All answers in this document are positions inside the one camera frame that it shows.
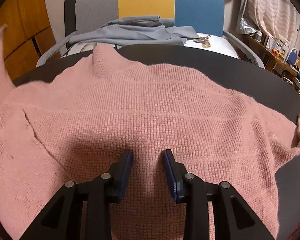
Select pink knit sweater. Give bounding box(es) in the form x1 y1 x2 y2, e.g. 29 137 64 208
0 29 300 239

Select light blue grey hoodie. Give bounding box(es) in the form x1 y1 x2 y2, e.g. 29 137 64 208
70 15 199 46

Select wooden desk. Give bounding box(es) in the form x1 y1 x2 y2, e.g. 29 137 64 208
242 35 297 77

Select blue desk chair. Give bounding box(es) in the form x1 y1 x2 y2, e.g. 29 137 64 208
286 48 298 66

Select grey yellow blue chair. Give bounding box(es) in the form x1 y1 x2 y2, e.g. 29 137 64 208
37 0 263 67

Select floral patterned curtain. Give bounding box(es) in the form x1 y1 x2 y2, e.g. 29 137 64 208
224 0 300 47

